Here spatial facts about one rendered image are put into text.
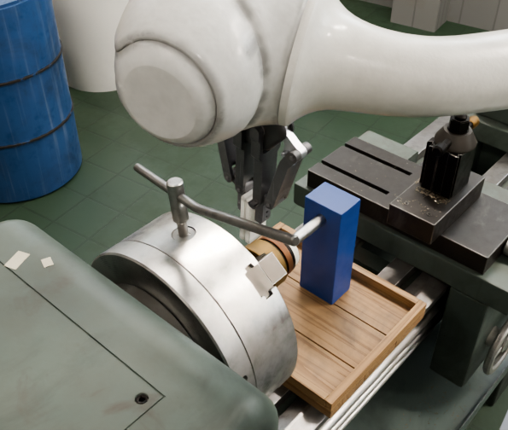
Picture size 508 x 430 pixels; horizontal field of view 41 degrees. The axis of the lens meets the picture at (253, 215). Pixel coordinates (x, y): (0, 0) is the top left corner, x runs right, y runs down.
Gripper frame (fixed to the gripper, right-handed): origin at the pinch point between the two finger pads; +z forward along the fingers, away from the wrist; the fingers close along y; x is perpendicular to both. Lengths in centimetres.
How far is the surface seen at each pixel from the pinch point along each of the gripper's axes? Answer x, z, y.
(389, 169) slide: -63, 42, 16
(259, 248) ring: -12.9, 23.4, 9.5
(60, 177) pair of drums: -69, 148, 173
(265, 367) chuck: 3.1, 22.2, -6.2
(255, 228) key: 2.8, -1.9, -2.8
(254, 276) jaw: -2.3, 14.2, 1.3
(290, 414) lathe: -6.1, 48.2, -5.1
